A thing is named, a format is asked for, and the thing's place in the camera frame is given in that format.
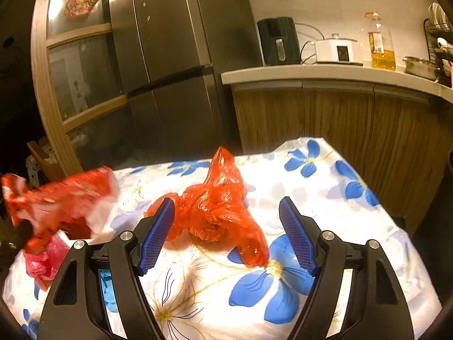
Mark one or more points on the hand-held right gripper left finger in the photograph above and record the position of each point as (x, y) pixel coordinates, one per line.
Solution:
(157, 237)

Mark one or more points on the blue floral tablecloth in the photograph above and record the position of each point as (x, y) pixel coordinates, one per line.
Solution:
(198, 283)

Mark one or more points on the white electric cooker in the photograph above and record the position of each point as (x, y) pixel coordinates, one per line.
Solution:
(325, 51)

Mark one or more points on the red and white printed plastic bag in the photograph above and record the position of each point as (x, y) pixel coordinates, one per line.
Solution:
(63, 202)

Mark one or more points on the dark grey refrigerator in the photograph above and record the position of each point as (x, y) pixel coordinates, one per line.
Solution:
(177, 42)

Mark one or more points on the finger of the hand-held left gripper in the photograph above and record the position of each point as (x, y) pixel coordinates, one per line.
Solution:
(19, 235)

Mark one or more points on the wooden glass door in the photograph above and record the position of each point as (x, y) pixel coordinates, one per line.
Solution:
(85, 30)

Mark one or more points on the red translucent plastic bag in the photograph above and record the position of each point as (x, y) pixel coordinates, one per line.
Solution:
(212, 212)

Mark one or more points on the red paper door decoration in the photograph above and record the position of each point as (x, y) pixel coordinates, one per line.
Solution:
(80, 3)

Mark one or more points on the black dish rack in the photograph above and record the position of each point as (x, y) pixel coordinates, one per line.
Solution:
(439, 28)

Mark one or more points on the cooking oil bottle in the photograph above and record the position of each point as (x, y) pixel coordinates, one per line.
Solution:
(384, 60)

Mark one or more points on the pink plastic bag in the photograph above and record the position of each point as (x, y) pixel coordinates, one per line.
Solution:
(42, 265)

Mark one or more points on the grey kitchen countertop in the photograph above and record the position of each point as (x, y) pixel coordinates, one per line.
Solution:
(283, 72)

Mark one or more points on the wooden base cabinets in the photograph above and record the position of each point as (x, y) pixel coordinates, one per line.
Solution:
(336, 124)

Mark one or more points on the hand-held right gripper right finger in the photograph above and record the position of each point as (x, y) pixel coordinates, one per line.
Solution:
(299, 237)

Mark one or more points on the black air fryer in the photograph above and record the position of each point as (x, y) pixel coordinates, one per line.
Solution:
(272, 42)

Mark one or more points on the steel pot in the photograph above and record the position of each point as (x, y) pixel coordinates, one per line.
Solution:
(421, 67)

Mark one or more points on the wooden chair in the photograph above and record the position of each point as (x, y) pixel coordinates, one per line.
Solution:
(46, 164)

